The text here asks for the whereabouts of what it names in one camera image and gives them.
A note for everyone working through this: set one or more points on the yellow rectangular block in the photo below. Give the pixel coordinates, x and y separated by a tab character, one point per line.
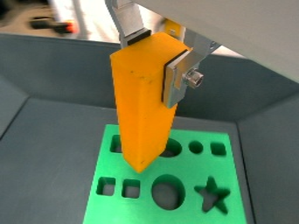
144	118

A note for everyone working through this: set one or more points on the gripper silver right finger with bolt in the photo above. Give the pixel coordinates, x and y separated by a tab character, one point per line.
180	72

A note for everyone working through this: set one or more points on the yellow camera mount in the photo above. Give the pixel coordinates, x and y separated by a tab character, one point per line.
173	29

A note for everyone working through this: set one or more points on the green shape-sorter board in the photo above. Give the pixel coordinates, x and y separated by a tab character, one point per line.
188	187

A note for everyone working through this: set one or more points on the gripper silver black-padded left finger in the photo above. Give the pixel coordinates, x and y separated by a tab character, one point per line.
126	19

